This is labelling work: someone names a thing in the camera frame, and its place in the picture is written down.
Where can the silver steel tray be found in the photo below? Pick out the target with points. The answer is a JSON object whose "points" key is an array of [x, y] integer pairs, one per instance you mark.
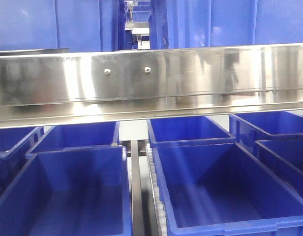
{"points": [[33, 52]]}

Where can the white roller track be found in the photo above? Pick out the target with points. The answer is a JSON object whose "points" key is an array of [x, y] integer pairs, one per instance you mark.
{"points": [[158, 204]]}

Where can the steel divider rail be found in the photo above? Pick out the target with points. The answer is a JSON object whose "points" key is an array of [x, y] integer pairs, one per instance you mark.
{"points": [[136, 196]]}

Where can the blue bin upper left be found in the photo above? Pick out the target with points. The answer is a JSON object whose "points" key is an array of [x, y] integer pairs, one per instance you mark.
{"points": [[79, 25]]}

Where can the stainless steel shelf front rail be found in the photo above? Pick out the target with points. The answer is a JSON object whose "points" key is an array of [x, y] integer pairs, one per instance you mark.
{"points": [[68, 88]]}

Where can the blue bin lower right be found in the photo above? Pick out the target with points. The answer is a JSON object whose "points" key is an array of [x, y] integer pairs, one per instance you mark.
{"points": [[283, 157]]}

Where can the blue bin rear right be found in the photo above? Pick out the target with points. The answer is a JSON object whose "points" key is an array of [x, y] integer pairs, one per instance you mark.
{"points": [[250, 127]]}

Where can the blue bin far left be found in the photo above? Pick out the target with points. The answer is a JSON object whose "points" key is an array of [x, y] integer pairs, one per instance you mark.
{"points": [[14, 143]]}

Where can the blue bin rear lower left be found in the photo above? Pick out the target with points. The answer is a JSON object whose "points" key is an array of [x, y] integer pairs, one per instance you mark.
{"points": [[75, 136]]}

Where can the blue bin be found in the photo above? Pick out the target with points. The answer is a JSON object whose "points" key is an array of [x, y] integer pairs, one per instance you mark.
{"points": [[14, 143], [223, 190], [250, 127], [209, 23], [75, 136], [283, 157], [199, 130], [79, 25], [82, 192]]}

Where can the blue bin rear lower centre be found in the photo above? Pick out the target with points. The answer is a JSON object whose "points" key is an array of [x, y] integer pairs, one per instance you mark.
{"points": [[199, 130]]}

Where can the blue bin upper centre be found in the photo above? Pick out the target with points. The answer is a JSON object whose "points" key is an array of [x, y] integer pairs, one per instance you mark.
{"points": [[209, 23]]}

